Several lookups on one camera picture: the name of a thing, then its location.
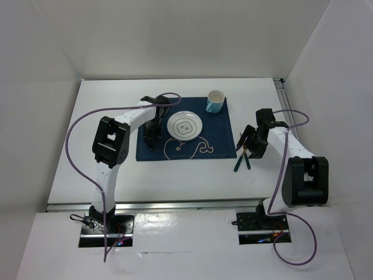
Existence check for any aluminium table frame rail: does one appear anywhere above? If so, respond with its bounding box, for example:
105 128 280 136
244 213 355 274
45 77 321 212

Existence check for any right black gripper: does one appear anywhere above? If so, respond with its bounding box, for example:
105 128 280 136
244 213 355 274
236 124 269 160

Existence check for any light blue mug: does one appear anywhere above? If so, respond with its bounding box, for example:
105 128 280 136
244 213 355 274
206 90 225 114

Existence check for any blue whale placemat cloth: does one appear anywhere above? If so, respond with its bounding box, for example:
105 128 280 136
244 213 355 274
136 97 237 162

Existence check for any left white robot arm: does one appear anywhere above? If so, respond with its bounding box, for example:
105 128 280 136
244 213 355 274
89 94 170 233

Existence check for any white plate blue rim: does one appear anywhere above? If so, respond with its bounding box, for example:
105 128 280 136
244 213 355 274
167 111 203 142

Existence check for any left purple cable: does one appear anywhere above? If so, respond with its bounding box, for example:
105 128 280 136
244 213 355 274
66 92 182 263

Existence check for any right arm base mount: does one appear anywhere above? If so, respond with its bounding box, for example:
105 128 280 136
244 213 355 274
231 211 292 245

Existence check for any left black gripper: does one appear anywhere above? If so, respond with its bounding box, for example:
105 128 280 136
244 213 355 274
141 117 161 144

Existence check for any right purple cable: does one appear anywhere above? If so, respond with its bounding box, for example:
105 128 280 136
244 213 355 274
267 110 318 266

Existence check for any purple cable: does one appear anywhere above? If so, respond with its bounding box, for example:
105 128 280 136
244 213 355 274
66 92 182 263
267 110 318 266

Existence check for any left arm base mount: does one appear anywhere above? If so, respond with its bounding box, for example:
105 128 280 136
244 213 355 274
69 214 135 248

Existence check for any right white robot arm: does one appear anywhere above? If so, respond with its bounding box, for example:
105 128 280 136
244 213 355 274
236 108 329 229

